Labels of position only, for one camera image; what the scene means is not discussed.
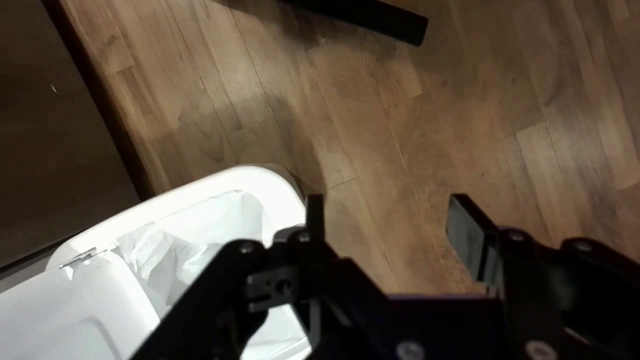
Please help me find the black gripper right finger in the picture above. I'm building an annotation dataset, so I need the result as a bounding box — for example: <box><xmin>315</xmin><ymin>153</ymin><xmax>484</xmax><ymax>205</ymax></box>
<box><xmin>444</xmin><ymin>192</ymin><xmax>640</xmax><ymax>360</ymax></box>

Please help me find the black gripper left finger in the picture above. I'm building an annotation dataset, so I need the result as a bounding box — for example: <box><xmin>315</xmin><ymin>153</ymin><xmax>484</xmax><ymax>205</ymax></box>
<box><xmin>130</xmin><ymin>192</ymin><xmax>386</xmax><ymax>360</ymax></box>

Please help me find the white trash bin body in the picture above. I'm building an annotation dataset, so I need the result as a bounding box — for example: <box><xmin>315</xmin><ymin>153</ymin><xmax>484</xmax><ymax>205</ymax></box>
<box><xmin>43</xmin><ymin>162</ymin><xmax>311</xmax><ymax>281</ymax></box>

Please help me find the white plastic container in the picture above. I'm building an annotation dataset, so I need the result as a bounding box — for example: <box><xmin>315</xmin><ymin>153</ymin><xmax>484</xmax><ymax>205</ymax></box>
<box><xmin>114</xmin><ymin>189</ymin><xmax>316</xmax><ymax>360</ymax></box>

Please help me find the stainless steel dishwasher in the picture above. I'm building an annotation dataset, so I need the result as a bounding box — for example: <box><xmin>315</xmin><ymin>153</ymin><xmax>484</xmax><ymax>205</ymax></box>
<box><xmin>0</xmin><ymin>0</ymin><xmax>157</xmax><ymax>281</ymax></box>

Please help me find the black floor bar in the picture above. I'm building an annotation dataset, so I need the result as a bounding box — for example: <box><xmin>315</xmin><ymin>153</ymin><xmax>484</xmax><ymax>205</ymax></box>
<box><xmin>279</xmin><ymin>0</ymin><xmax>430</xmax><ymax>48</ymax></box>

